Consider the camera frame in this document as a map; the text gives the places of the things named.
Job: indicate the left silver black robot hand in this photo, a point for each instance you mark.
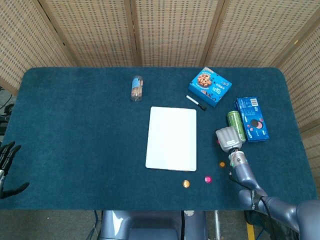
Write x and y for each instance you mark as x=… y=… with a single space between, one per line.
x=7 y=155

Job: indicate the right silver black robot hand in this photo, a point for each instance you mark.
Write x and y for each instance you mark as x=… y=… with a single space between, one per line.
x=228 y=138

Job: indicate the round yellow magnet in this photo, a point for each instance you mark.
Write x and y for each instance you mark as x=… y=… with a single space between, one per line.
x=185 y=183
x=222 y=164

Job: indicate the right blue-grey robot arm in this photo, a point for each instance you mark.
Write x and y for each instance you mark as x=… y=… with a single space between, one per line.
x=250 y=185

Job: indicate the white magnetic board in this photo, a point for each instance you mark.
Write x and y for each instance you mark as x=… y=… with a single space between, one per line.
x=172 y=138

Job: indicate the green drink can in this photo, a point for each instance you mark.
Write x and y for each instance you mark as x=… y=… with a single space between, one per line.
x=234 y=120

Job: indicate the blue Oreo cookie box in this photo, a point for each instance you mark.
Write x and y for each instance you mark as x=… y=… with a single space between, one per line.
x=252 y=120

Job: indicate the white marker with black cap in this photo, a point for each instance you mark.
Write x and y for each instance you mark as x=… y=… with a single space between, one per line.
x=195 y=102

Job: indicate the blue chocolate chip cookie box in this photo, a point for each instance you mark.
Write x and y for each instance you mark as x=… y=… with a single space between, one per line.
x=209 y=86

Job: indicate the dark teal table mat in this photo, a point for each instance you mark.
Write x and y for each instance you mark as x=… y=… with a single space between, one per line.
x=75 y=140

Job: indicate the thin metal pole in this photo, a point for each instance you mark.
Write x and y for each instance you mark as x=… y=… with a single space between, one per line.
x=217 y=223

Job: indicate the clear jar of biscuit sticks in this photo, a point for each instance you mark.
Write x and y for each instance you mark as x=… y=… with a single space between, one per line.
x=137 y=88

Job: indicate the blue-grey robot torso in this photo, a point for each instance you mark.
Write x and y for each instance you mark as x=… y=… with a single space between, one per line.
x=150 y=225

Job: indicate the woven bamboo folding screen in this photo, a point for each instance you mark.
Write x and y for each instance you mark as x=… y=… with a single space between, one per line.
x=175 y=32

